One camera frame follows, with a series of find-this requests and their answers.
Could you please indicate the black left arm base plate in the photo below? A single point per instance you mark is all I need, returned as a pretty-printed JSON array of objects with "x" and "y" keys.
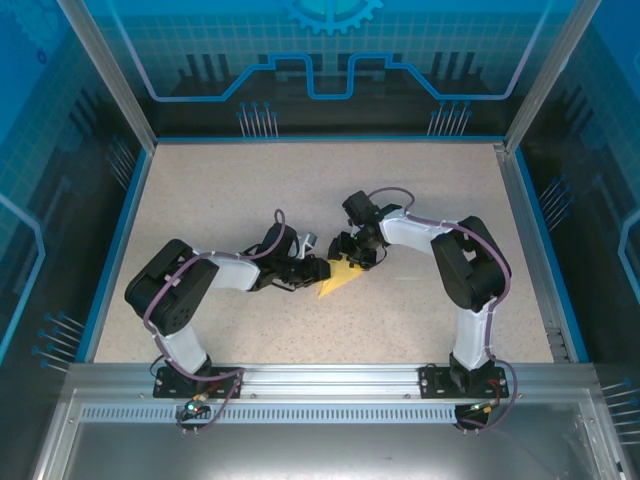
[{"x": 161, "y": 392}]

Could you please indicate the aluminium frame post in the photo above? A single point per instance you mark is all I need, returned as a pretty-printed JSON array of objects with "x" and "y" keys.
[
  {"x": 550, "y": 75},
  {"x": 115, "y": 80}
]

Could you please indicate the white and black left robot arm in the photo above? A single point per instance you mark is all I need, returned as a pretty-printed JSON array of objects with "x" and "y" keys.
[{"x": 230, "y": 272}]

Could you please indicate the aluminium side rail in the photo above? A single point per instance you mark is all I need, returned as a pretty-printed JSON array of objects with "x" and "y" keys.
[{"x": 521, "y": 210}]

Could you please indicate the aluminium mounting rail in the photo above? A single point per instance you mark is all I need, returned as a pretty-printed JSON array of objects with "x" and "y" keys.
[{"x": 330, "y": 382}]

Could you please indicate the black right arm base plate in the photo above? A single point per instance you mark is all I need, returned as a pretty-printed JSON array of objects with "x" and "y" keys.
[{"x": 431, "y": 382}]

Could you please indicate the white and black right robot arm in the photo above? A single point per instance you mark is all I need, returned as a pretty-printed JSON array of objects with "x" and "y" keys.
[{"x": 405, "y": 232}]

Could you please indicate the yellow cloth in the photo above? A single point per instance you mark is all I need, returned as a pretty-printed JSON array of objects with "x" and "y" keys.
[{"x": 337, "y": 280}]

